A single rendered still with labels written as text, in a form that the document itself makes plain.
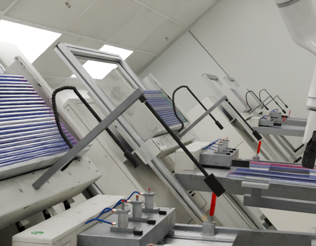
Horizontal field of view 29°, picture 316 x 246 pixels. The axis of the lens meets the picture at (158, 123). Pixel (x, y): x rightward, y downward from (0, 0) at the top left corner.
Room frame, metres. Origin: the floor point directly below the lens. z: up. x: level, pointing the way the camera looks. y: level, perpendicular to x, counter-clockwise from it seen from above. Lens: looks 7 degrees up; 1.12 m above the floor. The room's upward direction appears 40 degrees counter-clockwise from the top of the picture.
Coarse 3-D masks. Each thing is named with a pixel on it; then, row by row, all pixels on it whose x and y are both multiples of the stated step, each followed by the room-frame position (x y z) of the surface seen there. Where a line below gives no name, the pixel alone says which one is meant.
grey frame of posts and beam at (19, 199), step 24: (0, 72) 1.63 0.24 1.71; (48, 168) 1.40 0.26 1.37; (72, 168) 1.51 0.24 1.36; (96, 168) 1.66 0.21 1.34; (0, 192) 1.15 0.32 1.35; (24, 192) 1.23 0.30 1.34; (48, 192) 1.32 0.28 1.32; (72, 192) 1.51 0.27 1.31; (96, 192) 1.64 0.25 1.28; (0, 216) 1.10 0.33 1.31; (24, 216) 1.29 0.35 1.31
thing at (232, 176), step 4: (232, 176) 1.70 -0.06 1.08; (236, 176) 1.70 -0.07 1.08; (240, 176) 1.70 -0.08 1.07; (244, 176) 1.70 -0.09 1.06; (248, 176) 1.71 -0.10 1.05; (252, 180) 1.70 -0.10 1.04; (256, 180) 1.69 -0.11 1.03; (260, 180) 1.69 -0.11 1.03; (264, 180) 1.69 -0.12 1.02; (268, 180) 1.69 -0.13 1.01; (272, 180) 1.69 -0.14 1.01; (276, 180) 1.69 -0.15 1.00; (280, 180) 1.69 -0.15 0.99; (284, 180) 1.69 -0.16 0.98; (284, 184) 1.69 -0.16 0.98; (288, 184) 1.68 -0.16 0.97; (292, 184) 1.68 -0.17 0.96; (296, 184) 1.68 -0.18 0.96; (300, 184) 1.68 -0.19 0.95; (304, 184) 1.68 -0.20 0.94; (308, 184) 1.68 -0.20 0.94; (312, 184) 1.68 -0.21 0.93
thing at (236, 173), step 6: (234, 174) 1.81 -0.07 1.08; (240, 174) 1.81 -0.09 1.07; (246, 174) 1.81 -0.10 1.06; (252, 174) 1.80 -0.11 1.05; (258, 174) 1.80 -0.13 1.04; (264, 174) 1.80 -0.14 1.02; (270, 174) 1.81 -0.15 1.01; (288, 180) 1.79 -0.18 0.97; (294, 180) 1.79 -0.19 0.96; (300, 180) 1.79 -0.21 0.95; (306, 180) 1.79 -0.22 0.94; (312, 180) 1.78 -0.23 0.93
